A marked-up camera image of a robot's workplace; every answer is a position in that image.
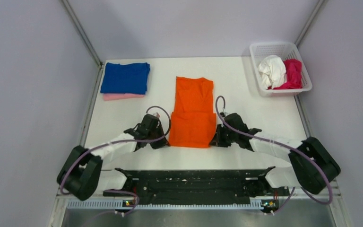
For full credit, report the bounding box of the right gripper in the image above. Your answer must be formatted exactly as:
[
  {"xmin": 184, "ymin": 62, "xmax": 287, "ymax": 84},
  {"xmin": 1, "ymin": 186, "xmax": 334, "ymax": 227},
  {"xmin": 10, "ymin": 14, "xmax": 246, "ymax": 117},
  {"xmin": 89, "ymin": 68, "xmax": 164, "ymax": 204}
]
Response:
[{"xmin": 209, "ymin": 123, "xmax": 238, "ymax": 147}]

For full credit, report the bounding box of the orange t shirt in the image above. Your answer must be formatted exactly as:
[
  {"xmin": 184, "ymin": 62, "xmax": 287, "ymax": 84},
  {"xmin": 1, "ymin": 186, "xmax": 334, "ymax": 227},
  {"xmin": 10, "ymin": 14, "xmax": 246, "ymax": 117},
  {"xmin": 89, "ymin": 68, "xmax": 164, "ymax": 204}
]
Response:
[{"xmin": 169, "ymin": 77, "xmax": 216, "ymax": 148}]

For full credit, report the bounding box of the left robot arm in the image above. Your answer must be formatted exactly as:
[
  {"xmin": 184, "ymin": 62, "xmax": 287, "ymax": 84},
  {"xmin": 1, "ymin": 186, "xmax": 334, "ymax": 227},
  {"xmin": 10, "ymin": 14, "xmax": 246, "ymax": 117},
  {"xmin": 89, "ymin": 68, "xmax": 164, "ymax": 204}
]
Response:
[{"xmin": 57, "ymin": 113, "xmax": 170, "ymax": 201}]

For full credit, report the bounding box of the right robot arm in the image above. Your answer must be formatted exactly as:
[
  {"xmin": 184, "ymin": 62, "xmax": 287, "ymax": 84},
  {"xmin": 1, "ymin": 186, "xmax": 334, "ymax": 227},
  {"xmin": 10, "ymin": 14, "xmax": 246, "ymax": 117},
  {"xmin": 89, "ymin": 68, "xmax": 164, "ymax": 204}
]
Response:
[{"xmin": 211, "ymin": 113, "xmax": 341, "ymax": 195}]

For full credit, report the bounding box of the folded pink t shirt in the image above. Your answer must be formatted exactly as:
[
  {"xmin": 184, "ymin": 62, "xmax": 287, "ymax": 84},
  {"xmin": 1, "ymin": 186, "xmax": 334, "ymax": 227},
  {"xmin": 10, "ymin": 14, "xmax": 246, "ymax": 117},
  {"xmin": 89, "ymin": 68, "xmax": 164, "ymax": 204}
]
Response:
[{"xmin": 103, "ymin": 93, "xmax": 145, "ymax": 101}]

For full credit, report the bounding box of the folded blue t shirt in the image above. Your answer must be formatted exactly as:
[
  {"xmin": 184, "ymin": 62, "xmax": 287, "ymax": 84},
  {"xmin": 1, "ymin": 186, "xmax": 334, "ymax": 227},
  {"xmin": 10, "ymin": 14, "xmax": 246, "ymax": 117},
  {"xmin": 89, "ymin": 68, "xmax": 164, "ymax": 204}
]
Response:
[{"xmin": 100, "ymin": 62, "xmax": 150, "ymax": 95}]

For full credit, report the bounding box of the white t shirt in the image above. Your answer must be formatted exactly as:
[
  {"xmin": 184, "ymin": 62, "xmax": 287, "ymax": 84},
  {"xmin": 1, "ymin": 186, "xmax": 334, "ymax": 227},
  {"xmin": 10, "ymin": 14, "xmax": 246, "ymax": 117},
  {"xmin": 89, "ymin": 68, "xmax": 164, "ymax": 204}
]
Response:
[{"xmin": 257, "ymin": 55, "xmax": 287, "ymax": 89}]

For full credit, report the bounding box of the magenta t shirt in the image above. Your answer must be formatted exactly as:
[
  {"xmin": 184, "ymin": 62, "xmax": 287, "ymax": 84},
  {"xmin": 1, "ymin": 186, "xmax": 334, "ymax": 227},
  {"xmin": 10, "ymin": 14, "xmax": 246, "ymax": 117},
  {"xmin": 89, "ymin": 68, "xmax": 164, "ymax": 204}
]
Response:
[{"xmin": 275, "ymin": 59, "xmax": 303, "ymax": 90}]

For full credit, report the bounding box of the white plastic basket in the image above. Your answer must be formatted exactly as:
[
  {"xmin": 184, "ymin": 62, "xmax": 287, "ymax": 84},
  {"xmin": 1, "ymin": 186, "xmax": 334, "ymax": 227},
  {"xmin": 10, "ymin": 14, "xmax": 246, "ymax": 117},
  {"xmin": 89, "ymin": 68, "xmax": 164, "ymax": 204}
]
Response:
[{"xmin": 250, "ymin": 42, "xmax": 312, "ymax": 97}]

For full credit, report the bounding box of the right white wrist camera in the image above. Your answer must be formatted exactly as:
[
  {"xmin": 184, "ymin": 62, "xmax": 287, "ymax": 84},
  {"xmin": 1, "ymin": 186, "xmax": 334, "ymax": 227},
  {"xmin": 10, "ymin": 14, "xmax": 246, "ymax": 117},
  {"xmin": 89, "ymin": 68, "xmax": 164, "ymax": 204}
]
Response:
[{"xmin": 219, "ymin": 112, "xmax": 230, "ymax": 119}]

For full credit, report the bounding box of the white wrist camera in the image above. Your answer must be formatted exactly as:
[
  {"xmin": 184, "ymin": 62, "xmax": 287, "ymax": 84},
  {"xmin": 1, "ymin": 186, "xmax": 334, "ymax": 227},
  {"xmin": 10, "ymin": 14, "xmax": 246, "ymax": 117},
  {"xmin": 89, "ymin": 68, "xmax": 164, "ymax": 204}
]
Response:
[
  {"xmin": 219, "ymin": 112, "xmax": 230, "ymax": 119},
  {"xmin": 152, "ymin": 113, "xmax": 161, "ymax": 119}
]

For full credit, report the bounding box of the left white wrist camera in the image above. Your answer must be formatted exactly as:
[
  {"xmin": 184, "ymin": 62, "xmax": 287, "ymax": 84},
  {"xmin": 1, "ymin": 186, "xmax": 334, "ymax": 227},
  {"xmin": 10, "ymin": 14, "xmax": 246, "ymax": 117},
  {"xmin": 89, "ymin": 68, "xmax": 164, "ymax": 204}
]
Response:
[{"xmin": 152, "ymin": 113, "xmax": 161, "ymax": 119}]

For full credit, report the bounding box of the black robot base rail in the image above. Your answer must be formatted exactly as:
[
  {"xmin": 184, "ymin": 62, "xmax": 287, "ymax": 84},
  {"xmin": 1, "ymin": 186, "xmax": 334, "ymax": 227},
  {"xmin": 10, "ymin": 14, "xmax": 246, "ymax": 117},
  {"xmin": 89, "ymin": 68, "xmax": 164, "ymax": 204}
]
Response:
[{"xmin": 103, "ymin": 167, "xmax": 290, "ymax": 210}]

